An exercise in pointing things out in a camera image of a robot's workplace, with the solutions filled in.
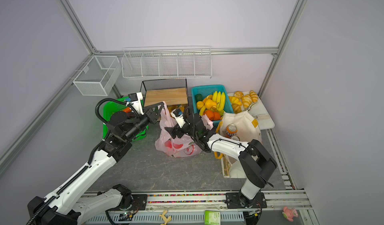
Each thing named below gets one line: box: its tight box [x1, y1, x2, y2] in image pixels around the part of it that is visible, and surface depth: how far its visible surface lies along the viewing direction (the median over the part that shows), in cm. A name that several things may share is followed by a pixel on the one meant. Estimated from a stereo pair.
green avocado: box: [194, 93, 204, 103], surface depth 115 cm
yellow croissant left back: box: [229, 96, 243, 106], surface depth 117 cm
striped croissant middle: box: [241, 94, 252, 109], surface depth 117 cm
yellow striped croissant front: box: [231, 103, 242, 114], surface depth 110 cm
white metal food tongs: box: [248, 101, 271, 120], surface depth 107 cm
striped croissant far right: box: [249, 90, 259, 103], surface depth 118 cm
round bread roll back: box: [233, 91, 244, 99], surface depth 121 cm
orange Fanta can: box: [225, 123, 238, 139], surface depth 91 cm
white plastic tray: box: [227, 92, 275, 130], surface depth 112 cm
